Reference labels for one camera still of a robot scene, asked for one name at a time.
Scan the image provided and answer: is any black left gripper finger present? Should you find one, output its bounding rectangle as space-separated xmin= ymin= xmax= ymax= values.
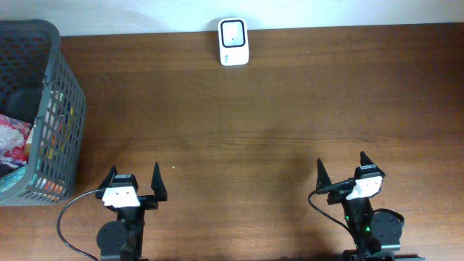
xmin=98 ymin=165 xmax=117 ymax=189
xmin=151 ymin=162 xmax=167 ymax=202

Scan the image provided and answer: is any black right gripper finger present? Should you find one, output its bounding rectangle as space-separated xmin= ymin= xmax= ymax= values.
xmin=355 ymin=151 xmax=386 ymax=178
xmin=316 ymin=158 xmax=332 ymax=191

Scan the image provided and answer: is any red purple tissue pack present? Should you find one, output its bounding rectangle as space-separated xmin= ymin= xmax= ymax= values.
xmin=1 ymin=115 xmax=32 ymax=169

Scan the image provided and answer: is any teal toilet tissue pack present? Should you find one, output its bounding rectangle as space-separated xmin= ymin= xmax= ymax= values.
xmin=0 ymin=165 xmax=28 ymax=194

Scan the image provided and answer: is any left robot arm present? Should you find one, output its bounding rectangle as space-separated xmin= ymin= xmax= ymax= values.
xmin=96 ymin=163 xmax=167 ymax=260

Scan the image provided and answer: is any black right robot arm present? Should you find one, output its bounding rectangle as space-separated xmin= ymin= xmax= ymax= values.
xmin=307 ymin=151 xmax=423 ymax=261

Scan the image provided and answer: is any white barcode scanner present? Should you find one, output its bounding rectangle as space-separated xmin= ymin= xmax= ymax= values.
xmin=217 ymin=17 xmax=249 ymax=67

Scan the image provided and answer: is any grey plastic mesh basket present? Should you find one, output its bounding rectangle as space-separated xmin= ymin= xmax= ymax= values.
xmin=1 ymin=20 xmax=87 ymax=207

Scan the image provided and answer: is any black right camera cable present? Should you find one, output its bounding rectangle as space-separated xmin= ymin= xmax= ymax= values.
xmin=307 ymin=188 xmax=358 ymax=247

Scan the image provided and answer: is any black camera cable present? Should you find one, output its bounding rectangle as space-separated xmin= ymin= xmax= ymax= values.
xmin=307 ymin=188 xmax=358 ymax=247
xmin=56 ymin=188 xmax=104 ymax=261

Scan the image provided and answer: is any black left camera cable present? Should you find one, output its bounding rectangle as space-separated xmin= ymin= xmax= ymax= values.
xmin=56 ymin=188 xmax=104 ymax=261

